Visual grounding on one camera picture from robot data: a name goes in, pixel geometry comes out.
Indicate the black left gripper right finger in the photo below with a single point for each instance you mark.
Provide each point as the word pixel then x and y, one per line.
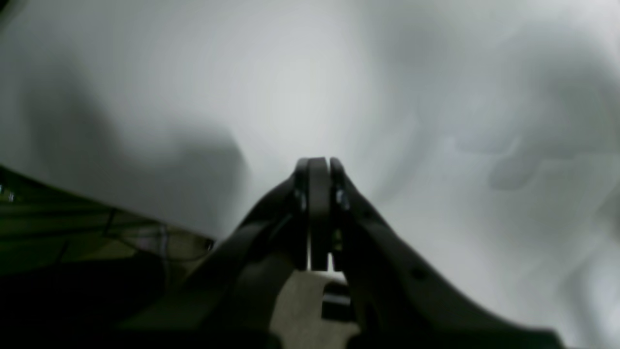
pixel 400 301

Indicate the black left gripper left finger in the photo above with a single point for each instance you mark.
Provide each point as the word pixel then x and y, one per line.
pixel 232 294

